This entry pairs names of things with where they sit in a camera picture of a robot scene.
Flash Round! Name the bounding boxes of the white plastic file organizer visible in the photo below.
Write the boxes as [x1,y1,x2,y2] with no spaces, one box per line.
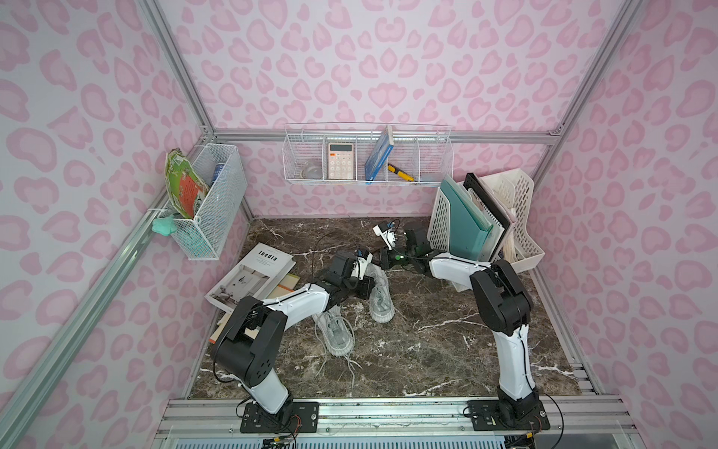
[427,168,544,273]

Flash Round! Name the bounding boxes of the white wire wall shelf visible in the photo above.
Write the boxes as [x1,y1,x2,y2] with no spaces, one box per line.
[282,122,454,185]

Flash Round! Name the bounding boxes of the yellow black utility knife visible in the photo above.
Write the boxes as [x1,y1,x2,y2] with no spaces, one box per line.
[387,164,415,183]

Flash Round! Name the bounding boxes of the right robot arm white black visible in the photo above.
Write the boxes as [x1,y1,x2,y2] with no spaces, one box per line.
[373,221,538,406]

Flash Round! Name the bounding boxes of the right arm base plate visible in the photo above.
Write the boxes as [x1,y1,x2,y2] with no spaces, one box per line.
[462,397,552,433]

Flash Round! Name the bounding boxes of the teal folder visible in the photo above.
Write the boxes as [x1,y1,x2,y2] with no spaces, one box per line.
[441,178,494,261]

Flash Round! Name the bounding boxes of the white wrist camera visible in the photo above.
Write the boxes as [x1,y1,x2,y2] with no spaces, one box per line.
[373,221,396,250]
[352,249,373,280]

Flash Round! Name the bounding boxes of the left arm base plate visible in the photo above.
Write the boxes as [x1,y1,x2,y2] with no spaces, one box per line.
[237,401,320,434]

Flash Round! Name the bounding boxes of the blue book in shelf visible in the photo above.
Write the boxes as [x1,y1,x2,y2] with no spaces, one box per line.
[365,125,395,183]

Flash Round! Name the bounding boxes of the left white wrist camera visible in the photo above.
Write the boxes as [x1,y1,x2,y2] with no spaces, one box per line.
[352,249,373,280]

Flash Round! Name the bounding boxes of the grey knit sneaker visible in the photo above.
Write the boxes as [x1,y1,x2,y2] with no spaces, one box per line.
[366,264,396,324]
[312,306,355,357]

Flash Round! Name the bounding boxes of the mint green hook clip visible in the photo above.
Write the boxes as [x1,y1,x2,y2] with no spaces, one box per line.
[151,216,178,237]

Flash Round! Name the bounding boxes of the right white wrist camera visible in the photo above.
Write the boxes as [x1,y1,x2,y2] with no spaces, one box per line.
[373,221,396,250]

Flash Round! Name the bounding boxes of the black clipboard folder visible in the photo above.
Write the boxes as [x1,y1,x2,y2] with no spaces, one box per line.
[463,173,515,262]

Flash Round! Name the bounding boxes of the white pink calculator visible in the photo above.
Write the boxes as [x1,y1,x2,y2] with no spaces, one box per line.
[327,142,355,181]

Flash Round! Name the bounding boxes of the green red snack bag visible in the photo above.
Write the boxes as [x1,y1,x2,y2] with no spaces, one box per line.
[165,148,209,220]

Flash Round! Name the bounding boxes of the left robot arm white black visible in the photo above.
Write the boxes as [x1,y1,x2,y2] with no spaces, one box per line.
[211,251,375,418]

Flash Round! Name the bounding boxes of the white hardcover book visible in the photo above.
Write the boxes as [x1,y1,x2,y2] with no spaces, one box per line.
[205,243,295,312]

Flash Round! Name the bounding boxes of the white wire side basket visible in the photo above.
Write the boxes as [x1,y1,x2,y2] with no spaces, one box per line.
[168,143,248,261]

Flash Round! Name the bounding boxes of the clear glass bowl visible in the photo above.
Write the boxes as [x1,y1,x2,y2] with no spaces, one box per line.
[301,161,323,181]

